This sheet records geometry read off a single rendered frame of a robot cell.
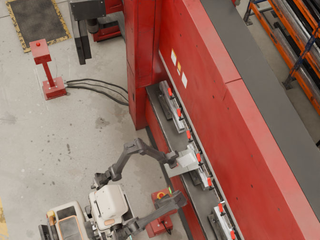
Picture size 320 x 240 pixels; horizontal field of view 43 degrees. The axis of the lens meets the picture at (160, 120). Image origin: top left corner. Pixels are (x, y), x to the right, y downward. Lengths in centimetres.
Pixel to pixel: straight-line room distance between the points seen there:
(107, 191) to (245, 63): 128
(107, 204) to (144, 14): 135
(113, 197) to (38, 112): 219
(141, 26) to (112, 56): 202
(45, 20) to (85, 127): 163
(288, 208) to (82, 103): 323
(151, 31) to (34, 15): 270
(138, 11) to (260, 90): 117
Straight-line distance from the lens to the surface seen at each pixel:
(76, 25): 332
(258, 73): 226
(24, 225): 436
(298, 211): 199
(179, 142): 355
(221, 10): 248
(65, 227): 332
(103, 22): 383
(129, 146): 273
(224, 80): 219
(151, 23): 312
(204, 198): 340
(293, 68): 487
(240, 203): 262
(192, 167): 334
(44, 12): 563
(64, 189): 437
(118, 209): 283
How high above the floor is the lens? 410
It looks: 62 degrees down
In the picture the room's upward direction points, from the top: 5 degrees clockwise
